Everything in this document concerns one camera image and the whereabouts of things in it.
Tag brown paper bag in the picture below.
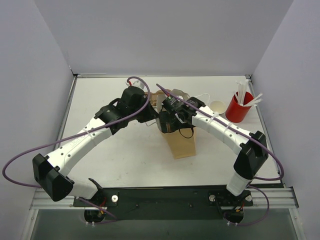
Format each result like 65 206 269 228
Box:
153 106 196 159

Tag brown pulp cup carrier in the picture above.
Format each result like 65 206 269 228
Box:
149 90 167 109

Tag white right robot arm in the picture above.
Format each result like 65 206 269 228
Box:
156 94 269 196

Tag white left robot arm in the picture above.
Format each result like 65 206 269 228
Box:
32 77 159 206

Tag stacked brown paper cups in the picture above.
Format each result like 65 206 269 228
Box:
209 100 227 116

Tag red straw holder cup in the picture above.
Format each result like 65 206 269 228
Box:
225 91 254 123

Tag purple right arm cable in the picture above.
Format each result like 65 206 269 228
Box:
156 83 285 227

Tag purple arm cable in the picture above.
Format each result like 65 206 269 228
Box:
2 76 152 223
156 83 285 227

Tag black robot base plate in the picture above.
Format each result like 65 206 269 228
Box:
73 185 253 222

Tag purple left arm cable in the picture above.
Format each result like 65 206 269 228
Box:
2 76 152 223

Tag aluminium rail frame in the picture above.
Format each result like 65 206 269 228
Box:
29 188 299 210

